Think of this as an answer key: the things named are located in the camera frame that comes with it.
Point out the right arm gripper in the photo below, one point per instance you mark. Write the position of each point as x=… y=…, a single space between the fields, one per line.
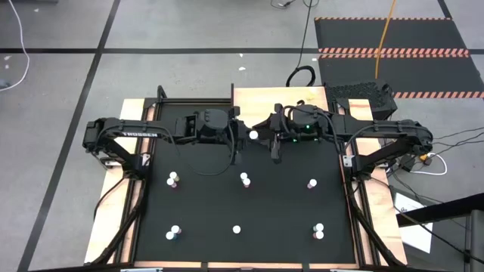
x=281 y=126

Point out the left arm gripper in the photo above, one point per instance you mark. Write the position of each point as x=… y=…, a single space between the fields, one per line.
x=213 y=126

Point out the yellow medicine bottle white cap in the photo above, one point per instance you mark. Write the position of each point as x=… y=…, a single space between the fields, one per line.
x=173 y=175
x=312 y=91
x=253 y=135

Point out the pink medicine bottle white cap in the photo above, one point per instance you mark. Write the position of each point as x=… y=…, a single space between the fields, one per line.
x=236 y=229
x=246 y=182

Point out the white ball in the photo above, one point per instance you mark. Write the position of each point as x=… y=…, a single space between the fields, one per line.
x=318 y=235

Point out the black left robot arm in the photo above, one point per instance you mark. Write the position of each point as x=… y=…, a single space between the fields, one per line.
x=136 y=130

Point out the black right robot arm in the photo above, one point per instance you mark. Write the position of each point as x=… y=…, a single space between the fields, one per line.
x=378 y=128

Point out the wooden shelf black legs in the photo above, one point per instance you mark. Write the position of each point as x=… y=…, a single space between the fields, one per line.
x=257 y=102

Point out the black table mat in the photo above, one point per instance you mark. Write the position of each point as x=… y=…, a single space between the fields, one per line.
x=264 y=211

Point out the black perforated box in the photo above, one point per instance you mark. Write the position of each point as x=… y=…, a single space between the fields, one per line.
x=363 y=92

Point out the orange plug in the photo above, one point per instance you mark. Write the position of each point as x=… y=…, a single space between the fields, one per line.
x=425 y=156

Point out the black orange-striped floor mat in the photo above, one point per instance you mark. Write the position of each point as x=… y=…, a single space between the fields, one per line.
x=397 y=34

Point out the white paper sheet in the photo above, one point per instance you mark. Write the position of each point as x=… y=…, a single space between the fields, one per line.
x=419 y=238

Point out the black beam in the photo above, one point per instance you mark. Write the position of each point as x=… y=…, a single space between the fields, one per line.
x=446 y=208

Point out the silver metal bracket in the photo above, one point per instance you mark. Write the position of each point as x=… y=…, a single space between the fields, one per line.
x=141 y=270
x=346 y=270

